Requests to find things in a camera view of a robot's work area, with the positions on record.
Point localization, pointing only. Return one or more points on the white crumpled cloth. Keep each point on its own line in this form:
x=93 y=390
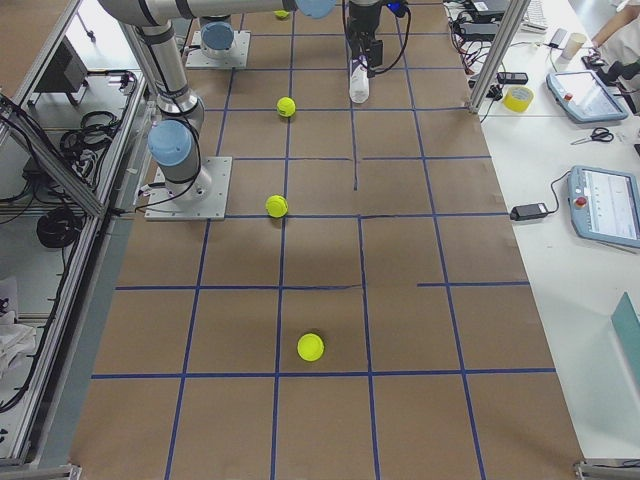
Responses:
x=17 y=340

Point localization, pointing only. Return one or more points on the near teach pendant tablet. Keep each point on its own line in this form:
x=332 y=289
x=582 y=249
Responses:
x=604 y=205

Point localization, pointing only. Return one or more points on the yellow tape roll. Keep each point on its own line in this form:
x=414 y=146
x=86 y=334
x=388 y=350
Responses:
x=518 y=98

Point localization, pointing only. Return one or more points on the white blue tennis ball can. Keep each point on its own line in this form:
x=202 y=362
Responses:
x=359 y=82

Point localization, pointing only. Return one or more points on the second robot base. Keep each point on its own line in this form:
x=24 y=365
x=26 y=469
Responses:
x=216 y=45

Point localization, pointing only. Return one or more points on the black phone device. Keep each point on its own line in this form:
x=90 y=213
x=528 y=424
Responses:
x=512 y=78

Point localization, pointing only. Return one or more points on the far teach pendant tablet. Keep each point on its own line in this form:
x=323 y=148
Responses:
x=584 y=97

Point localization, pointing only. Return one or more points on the teach pendant tablet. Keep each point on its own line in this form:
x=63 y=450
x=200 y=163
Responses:
x=584 y=97
x=604 y=205

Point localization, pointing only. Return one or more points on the yellow tennis ball near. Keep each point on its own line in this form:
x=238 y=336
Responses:
x=310 y=347

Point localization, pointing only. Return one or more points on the black power adapter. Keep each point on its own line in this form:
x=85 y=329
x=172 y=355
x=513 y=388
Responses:
x=526 y=212

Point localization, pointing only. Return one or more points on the yellow tennis ball middle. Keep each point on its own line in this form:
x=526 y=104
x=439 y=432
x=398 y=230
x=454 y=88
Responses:
x=286 y=107

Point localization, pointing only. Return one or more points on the paper cup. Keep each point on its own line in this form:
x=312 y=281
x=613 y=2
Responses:
x=573 y=45

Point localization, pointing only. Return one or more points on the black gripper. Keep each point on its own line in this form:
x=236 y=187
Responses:
x=363 y=17

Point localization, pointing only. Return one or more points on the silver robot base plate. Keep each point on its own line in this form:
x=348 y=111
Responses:
x=206 y=199

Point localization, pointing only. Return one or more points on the black handled scissors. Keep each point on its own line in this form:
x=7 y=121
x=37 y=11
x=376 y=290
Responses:
x=598 y=134

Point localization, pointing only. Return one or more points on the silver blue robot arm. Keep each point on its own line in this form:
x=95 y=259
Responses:
x=154 y=36

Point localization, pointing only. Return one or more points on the aluminium frame post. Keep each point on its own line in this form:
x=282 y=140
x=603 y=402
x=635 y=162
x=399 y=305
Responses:
x=509 y=25

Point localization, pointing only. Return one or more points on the yellow tennis ball by base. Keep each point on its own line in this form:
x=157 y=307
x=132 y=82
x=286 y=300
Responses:
x=276 y=206

